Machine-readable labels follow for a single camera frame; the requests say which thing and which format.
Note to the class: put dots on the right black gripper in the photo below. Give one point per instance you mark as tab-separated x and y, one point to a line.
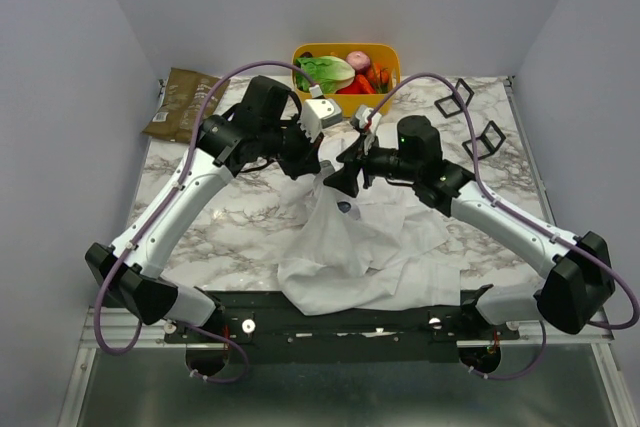
358	167

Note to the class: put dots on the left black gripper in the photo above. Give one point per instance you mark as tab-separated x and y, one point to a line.
307	161

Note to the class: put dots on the clear round brooch backing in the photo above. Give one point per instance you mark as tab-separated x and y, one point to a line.
326	166

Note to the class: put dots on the white shirt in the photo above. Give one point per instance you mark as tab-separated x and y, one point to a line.
375	251

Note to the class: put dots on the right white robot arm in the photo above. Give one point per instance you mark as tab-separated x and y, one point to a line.
574	285

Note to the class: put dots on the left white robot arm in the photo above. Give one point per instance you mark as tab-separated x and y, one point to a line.
130	269

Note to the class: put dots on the red pepper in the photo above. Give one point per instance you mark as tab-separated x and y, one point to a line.
359	86

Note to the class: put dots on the orange carrot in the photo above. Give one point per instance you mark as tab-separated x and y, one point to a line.
378	77

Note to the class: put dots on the green lettuce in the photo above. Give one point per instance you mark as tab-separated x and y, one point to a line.
330	73

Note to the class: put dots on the red onion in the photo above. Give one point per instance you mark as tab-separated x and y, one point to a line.
359	61

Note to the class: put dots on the brown snack bag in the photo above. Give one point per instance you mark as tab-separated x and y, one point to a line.
184	92

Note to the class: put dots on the far black folding stand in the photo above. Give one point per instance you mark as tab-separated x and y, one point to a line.
449	106

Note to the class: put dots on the black folding stand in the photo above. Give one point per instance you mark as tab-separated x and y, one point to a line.
489	141
449	106

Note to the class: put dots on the near black folding stand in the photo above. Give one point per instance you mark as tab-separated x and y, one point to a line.
489	141

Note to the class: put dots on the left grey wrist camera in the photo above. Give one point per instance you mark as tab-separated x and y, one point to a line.
318	113

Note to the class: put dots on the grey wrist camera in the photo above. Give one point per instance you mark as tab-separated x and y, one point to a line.
318	113
366	121

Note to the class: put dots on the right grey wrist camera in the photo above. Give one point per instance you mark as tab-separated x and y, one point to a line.
366	121

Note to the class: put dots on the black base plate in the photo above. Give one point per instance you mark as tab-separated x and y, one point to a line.
264	327

